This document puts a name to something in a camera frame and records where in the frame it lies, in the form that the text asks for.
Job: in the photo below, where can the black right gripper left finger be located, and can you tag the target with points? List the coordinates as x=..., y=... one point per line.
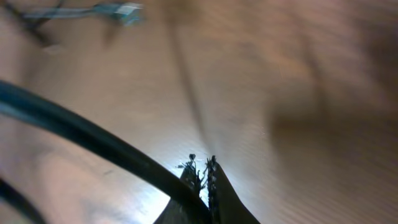
x=185, y=205

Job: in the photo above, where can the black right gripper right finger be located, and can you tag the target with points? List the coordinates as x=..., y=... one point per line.
x=223, y=201

